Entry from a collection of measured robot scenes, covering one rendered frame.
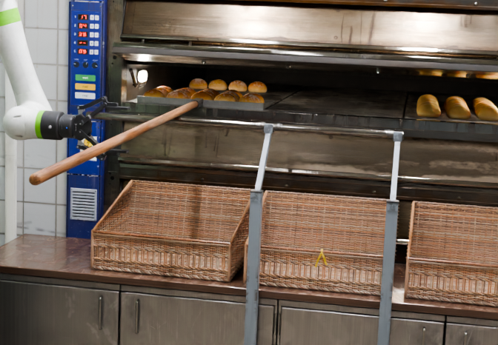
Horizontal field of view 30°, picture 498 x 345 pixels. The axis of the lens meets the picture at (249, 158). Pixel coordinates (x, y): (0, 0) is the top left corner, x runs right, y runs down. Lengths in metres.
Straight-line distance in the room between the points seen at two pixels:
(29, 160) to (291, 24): 1.30
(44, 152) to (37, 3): 0.64
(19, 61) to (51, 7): 1.01
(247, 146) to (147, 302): 0.81
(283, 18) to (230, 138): 0.55
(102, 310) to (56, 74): 1.09
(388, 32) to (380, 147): 0.47
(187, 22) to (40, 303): 1.28
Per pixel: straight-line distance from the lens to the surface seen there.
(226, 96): 3.96
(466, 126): 3.82
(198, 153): 3.93
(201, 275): 3.52
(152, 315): 3.56
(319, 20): 3.83
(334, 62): 3.67
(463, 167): 3.84
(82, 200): 4.09
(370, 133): 3.45
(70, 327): 3.68
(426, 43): 3.78
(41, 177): 2.27
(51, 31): 4.10
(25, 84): 3.12
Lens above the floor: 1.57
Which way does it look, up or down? 9 degrees down
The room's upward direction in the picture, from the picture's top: 2 degrees clockwise
